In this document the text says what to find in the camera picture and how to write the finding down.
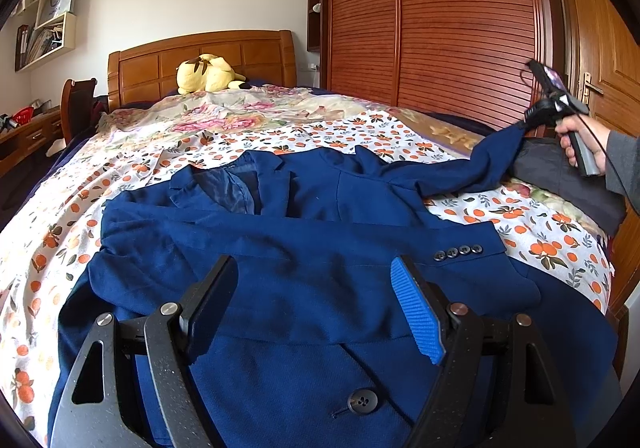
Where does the wooden desk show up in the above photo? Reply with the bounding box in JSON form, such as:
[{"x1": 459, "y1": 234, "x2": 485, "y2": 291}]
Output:
[{"x1": 0, "y1": 107, "x2": 64, "y2": 179}]

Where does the wooden bed with floral sheet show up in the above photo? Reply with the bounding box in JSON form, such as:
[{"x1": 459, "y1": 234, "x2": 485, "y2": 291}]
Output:
[{"x1": 0, "y1": 105, "x2": 616, "y2": 435}]

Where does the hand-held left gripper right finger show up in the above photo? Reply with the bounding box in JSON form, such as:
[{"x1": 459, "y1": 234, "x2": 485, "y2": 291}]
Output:
[{"x1": 389, "y1": 255, "x2": 578, "y2": 448}]

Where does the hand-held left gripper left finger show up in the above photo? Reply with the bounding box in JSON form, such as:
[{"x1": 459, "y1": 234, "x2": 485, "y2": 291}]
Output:
[{"x1": 47, "y1": 255, "x2": 240, "y2": 448}]

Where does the white paper bag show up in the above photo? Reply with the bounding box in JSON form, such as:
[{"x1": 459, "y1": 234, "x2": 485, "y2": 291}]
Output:
[{"x1": 37, "y1": 0, "x2": 76, "y2": 27}]

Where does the brass door handle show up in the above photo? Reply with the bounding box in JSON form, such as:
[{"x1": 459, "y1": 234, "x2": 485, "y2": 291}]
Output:
[{"x1": 582, "y1": 72, "x2": 605, "y2": 105}]

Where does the yellow plush toy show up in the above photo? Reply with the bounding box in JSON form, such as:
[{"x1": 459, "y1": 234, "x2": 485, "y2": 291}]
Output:
[{"x1": 176, "y1": 54, "x2": 247, "y2": 96}]

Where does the person's right hand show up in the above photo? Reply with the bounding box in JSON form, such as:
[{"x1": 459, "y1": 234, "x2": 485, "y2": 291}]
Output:
[{"x1": 555, "y1": 117, "x2": 610, "y2": 170}]

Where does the wooden louvered wardrobe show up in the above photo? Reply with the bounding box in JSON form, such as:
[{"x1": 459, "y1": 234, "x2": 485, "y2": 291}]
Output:
[{"x1": 306, "y1": 0, "x2": 576, "y2": 139}]

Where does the stack of files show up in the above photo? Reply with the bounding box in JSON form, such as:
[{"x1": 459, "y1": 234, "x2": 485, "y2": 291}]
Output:
[{"x1": 15, "y1": 23, "x2": 66, "y2": 70}]

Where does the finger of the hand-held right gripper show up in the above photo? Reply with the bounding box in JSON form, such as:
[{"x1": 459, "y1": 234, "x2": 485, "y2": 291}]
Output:
[{"x1": 522, "y1": 98, "x2": 557, "y2": 130}]

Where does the dark wooden chair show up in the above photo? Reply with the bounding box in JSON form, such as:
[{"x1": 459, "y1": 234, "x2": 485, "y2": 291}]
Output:
[{"x1": 61, "y1": 78, "x2": 99, "y2": 142}]

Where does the person's right forearm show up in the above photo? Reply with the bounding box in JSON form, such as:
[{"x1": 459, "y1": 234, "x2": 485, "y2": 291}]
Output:
[{"x1": 604, "y1": 129, "x2": 640, "y2": 216}]

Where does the pink floral blanket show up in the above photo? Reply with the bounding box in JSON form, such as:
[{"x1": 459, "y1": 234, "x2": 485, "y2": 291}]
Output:
[{"x1": 97, "y1": 84, "x2": 401, "y2": 150}]

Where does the white wall shelf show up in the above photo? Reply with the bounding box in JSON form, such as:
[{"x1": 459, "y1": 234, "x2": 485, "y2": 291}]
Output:
[{"x1": 14, "y1": 0, "x2": 86, "y2": 73}]

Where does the dark grey garment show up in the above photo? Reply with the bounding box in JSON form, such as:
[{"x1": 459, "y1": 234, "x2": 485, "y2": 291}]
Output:
[{"x1": 507, "y1": 137, "x2": 628, "y2": 235}]

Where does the blue suit jacket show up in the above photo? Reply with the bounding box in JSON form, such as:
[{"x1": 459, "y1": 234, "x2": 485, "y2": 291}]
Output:
[{"x1": 47, "y1": 120, "x2": 543, "y2": 448}]

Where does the wooden door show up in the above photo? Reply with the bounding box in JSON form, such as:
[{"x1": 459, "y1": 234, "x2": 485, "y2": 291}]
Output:
[{"x1": 550, "y1": 0, "x2": 640, "y2": 139}]

